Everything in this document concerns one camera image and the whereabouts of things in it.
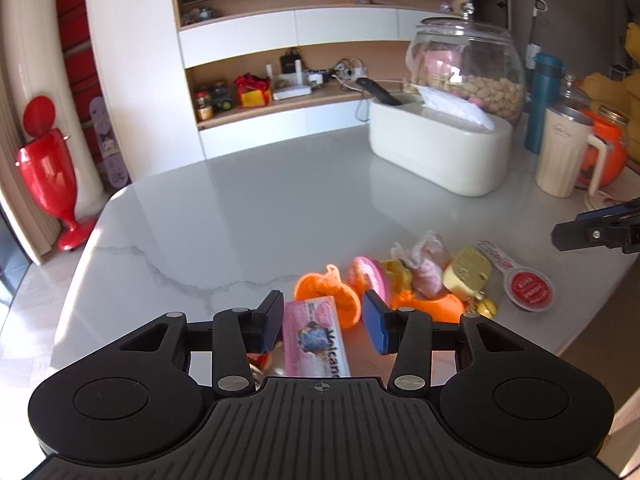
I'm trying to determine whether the blue thermos bottle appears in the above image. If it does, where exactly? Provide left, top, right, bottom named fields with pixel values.
left=524, top=52, right=566, bottom=155

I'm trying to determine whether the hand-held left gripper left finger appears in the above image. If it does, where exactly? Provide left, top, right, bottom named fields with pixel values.
left=120, top=290, right=285, bottom=395

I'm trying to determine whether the white stick handle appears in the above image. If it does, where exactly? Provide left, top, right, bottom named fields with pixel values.
left=525, top=0, right=548, bottom=61

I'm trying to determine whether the small glass jar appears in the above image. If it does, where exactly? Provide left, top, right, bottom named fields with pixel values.
left=560, top=72, right=591, bottom=111

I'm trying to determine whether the orange plastic toy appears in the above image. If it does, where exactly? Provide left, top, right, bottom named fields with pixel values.
left=390, top=290, right=466, bottom=324

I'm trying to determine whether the white wall cabinet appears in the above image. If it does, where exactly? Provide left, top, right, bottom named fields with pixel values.
left=82, top=0, right=511, bottom=176

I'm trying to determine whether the pink doll cloth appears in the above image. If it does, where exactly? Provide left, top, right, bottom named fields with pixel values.
left=391, top=230, right=453, bottom=298

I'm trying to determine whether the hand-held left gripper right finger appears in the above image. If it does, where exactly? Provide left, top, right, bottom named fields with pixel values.
left=361, top=290, right=521, bottom=395

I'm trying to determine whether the black remote control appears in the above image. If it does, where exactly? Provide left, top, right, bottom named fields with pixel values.
left=355, top=77, right=403, bottom=107

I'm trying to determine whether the white tissue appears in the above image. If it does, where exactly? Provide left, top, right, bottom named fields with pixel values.
left=417, top=85, right=498, bottom=130

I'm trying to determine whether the white power strip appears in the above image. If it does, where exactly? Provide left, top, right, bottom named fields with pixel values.
left=305, top=57, right=366, bottom=83

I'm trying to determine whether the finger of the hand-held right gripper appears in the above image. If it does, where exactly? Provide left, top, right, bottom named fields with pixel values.
left=551, top=200, right=640, bottom=255

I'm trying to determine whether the green toy car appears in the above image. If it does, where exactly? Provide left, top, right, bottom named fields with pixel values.
left=210, top=82, right=233, bottom=111

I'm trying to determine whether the cream mug with handle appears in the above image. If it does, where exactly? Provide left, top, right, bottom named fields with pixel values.
left=535, top=105, right=613, bottom=199

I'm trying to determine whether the small doll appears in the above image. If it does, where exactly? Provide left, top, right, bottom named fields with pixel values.
left=246, top=351, right=273, bottom=378

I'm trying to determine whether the purple skateboard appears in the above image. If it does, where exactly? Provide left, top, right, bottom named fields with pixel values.
left=89, top=96, right=132, bottom=186

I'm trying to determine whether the white tissue box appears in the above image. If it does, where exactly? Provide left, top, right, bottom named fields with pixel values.
left=368, top=87, right=514, bottom=197

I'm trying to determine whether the orange toy pumpkin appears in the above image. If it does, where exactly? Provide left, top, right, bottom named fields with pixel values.
left=294, top=264, right=362, bottom=331

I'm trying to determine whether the white router box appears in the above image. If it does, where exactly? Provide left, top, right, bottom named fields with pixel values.
left=272, top=85, right=312, bottom=101

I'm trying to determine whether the yellow plush toy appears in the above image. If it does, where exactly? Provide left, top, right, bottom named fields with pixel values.
left=582, top=22, right=640, bottom=161

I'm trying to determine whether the orange kettle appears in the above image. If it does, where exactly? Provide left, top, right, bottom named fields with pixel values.
left=575, top=105, right=630, bottom=190

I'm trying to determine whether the large glass jar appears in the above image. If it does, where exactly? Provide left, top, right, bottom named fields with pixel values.
left=405, top=2, right=527, bottom=126

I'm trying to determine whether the pink toy donut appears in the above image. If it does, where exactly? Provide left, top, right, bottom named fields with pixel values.
left=348, top=256, right=392, bottom=306

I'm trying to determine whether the pink printed box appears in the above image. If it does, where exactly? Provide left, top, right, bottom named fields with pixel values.
left=281, top=296, right=353, bottom=378

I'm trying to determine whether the white tower air conditioner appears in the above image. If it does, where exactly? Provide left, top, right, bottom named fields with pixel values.
left=0, top=0, right=108, bottom=266

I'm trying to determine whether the yellow toy cheese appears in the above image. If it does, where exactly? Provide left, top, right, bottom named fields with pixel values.
left=442, top=246, right=493, bottom=297

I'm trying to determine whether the red gift box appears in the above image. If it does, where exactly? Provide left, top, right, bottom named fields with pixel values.
left=235, top=74, right=273, bottom=108

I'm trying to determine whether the red goblet shaped bin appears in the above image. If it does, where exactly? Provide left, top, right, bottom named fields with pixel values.
left=15, top=95, right=101, bottom=252

